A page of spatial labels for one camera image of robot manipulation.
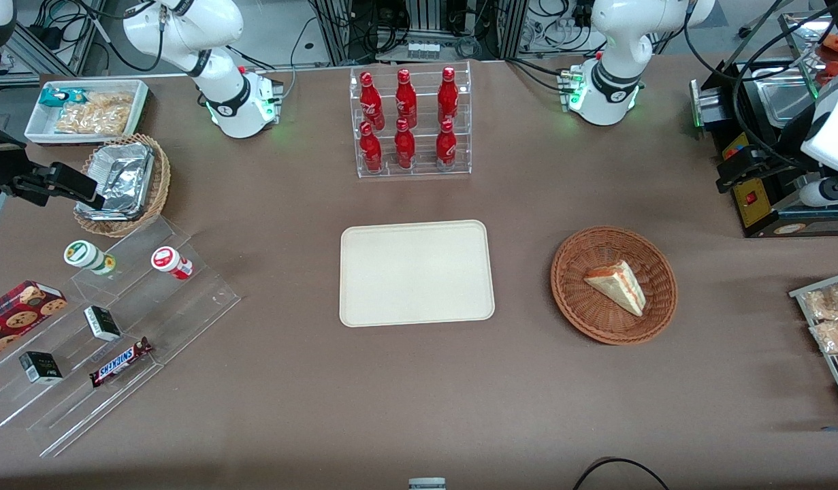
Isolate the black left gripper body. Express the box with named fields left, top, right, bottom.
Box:
left=749, top=136, right=813, bottom=186

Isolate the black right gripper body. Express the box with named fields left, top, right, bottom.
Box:
left=0, top=120, right=30, bottom=193

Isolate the triangular sandwich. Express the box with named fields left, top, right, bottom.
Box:
left=583, top=260, right=647, bottom=318

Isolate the tan wicker basket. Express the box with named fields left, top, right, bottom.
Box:
left=73, top=133, right=172, bottom=238

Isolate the tray with packaged snacks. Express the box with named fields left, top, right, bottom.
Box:
left=788, top=270, right=838, bottom=417

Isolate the brown round wicker basket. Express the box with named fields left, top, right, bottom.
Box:
left=550, top=225, right=679, bottom=346

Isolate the cream plastic serving tray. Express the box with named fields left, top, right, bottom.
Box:
left=339, top=219, right=496, bottom=328

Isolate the black food warmer machine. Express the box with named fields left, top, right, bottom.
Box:
left=690, top=10, right=838, bottom=239

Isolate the silver foil container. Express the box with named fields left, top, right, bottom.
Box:
left=76, top=141, right=156, bottom=222

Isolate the white rectangular plastic bin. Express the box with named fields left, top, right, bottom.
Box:
left=24, top=79, right=150, bottom=147

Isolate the steel warmer pan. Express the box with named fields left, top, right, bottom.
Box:
left=756, top=78, right=822, bottom=129

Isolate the green lid cup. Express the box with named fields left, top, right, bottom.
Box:
left=63, top=240, right=117, bottom=276

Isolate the clear bag of chips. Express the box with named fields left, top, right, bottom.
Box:
left=54, top=92, right=135, bottom=136

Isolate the teal snack packet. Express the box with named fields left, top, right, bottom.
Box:
left=39, top=87, right=90, bottom=109

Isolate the red lid cup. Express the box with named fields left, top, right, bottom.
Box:
left=150, top=246, right=195, bottom=281

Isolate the red cookie box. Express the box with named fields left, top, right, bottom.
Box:
left=0, top=280, right=69, bottom=362

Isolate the small black box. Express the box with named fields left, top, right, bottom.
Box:
left=83, top=305, right=123, bottom=342
left=18, top=350, right=64, bottom=385

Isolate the clear bag of snacks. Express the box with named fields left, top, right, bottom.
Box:
left=809, top=320, right=838, bottom=355
left=801, top=282, right=838, bottom=322

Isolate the clear acrylic stepped display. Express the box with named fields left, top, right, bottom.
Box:
left=0, top=214, right=242, bottom=459

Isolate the snickers chocolate bar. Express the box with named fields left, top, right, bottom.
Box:
left=88, top=336, right=155, bottom=389

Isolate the red cola bottle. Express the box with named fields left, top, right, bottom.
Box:
left=393, top=118, right=417, bottom=169
left=435, top=119, right=458, bottom=168
left=437, top=66, right=460, bottom=125
left=395, top=69, right=418, bottom=129
left=359, top=71, right=385, bottom=131
left=359, top=121, right=384, bottom=173

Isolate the clear acrylic bottle rack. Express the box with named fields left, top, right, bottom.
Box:
left=349, top=61, right=472, bottom=180

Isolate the black cable loop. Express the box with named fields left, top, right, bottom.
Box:
left=572, top=457, right=672, bottom=490

